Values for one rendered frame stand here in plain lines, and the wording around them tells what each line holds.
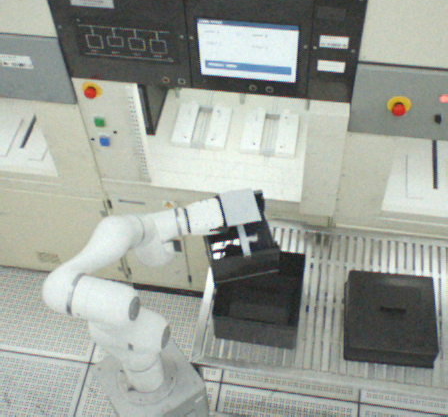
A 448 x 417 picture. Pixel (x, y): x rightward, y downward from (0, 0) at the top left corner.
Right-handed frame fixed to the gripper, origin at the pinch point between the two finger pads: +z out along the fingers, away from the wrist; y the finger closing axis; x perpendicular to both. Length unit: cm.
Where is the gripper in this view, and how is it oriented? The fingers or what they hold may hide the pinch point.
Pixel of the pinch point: (238, 210)
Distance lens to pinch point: 202.9
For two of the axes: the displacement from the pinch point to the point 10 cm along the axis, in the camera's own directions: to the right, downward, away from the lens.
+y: 2.1, 7.8, -5.9
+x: -0.4, -5.9, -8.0
